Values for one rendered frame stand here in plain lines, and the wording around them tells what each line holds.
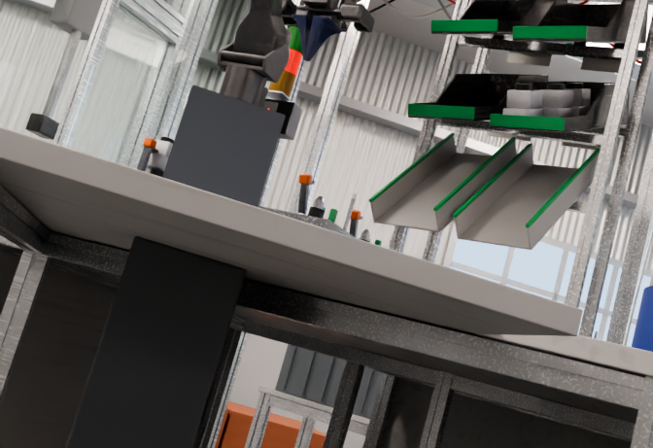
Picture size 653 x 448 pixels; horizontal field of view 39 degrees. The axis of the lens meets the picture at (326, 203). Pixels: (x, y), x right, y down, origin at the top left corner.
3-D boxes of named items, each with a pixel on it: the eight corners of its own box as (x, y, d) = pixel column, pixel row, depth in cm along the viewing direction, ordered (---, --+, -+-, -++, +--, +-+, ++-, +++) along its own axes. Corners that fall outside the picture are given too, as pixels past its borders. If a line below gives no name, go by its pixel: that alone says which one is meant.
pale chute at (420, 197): (440, 232, 146) (435, 208, 144) (373, 223, 154) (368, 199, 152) (518, 159, 165) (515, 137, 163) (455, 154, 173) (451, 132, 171)
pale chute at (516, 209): (532, 251, 139) (529, 224, 137) (456, 239, 147) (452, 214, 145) (601, 172, 158) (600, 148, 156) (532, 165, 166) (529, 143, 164)
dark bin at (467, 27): (497, 33, 154) (498, -12, 153) (430, 33, 162) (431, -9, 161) (566, 37, 176) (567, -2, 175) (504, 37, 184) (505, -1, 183)
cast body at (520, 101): (526, 127, 149) (528, 85, 148) (501, 126, 152) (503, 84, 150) (548, 125, 155) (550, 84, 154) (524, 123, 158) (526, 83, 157)
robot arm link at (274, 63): (261, 71, 134) (274, 31, 135) (210, 63, 138) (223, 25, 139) (280, 88, 140) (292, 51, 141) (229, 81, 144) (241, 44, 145)
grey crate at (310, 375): (413, 432, 338) (429, 371, 342) (271, 389, 367) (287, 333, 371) (447, 439, 375) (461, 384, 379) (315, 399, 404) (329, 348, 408)
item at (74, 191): (-102, 125, 85) (-91, 97, 86) (26, 228, 173) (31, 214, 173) (577, 336, 95) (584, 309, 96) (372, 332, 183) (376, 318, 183)
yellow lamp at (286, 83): (283, 91, 192) (290, 70, 193) (262, 88, 194) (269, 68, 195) (293, 100, 196) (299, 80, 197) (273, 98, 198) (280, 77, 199)
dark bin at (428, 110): (473, 121, 151) (475, 76, 150) (407, 117, 159) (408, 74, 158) (546, 114, 173) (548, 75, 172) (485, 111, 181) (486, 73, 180)
